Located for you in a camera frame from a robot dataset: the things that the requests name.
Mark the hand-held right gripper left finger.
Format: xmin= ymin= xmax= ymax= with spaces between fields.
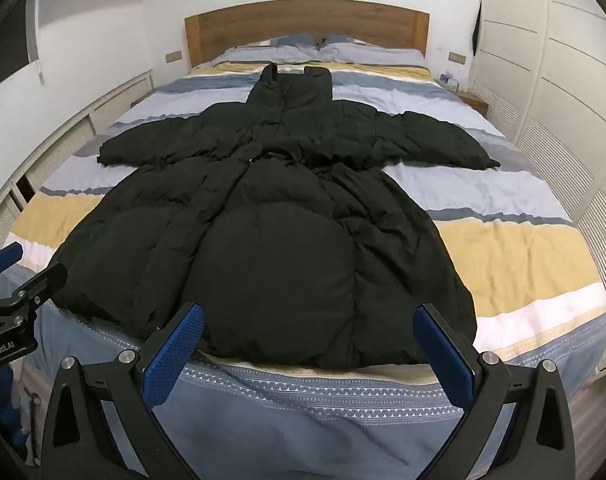
xmin=40 ymin=302 xmax=206 ymax=480

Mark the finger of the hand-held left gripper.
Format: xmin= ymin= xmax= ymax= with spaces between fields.
xmin=12 ymin=261 xmax=69 ymax=312
xmin=0 ymin=241 xmax=24 ymax=279

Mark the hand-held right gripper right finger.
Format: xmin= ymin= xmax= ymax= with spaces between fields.
xmin=412 ymin=303 xmax=576 ymax=480

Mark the black puffer coat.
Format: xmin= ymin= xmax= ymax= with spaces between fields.
xmin=48 ymin=64 xmax=501 ymax=363

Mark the blue patterned bed sheet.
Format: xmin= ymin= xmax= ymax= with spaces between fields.
xmin=0 ymin=265 xmax=546 ymax=480

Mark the striped duvet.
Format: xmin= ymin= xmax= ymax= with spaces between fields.
xmin=8 ymin=59 xmax=606 ymax=361

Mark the wooden nightstand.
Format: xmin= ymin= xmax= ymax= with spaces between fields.
xmin=455 ymin=91 xmax=490 ymax=112

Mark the white wardrobe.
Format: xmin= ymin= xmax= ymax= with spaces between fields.
xmin=470 ymin=0 xmax=606 ymax=376

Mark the striped pillow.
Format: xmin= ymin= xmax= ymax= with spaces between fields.
xmin=317 ymin=34 xmax=429 ymax=68
xmin=210 ymin=33 xmax=319 ymax=66

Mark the wooden headboard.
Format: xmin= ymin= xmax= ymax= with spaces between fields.
xmin=184 ymin=0 xmax=430 ymax=68

